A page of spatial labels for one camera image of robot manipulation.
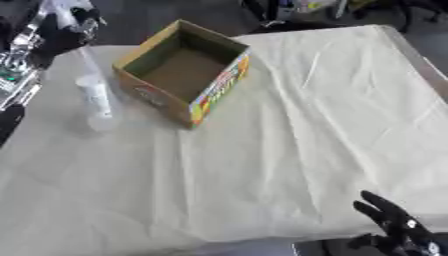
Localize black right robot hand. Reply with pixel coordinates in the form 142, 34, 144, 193
346, 190, 448, 256

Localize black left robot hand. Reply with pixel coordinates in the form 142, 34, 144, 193
26, 7, 109, 68

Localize clear plastic bottle white label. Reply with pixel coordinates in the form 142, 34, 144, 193
71, 43, 119, 132

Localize tan cardboard box colourful print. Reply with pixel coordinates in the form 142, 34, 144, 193
110, 18, 254, 130

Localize black tripod legs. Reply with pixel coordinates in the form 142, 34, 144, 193
348, 0, 448, 34

